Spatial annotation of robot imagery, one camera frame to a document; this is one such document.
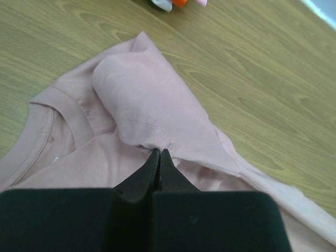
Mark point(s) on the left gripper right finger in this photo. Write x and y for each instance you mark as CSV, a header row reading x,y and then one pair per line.
x,y
171,180

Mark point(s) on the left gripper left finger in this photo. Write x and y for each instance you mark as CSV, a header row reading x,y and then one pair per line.
x,y
142,182

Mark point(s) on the dusty pink graphic t-shirt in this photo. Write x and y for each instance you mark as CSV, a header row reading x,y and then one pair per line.
x,y
97,124

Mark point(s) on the folded orange t-shirt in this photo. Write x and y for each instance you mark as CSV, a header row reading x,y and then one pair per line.
x,y
179,3

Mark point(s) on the folded pink t-shirt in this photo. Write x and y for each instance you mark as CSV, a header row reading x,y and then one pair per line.
x,y
202,2

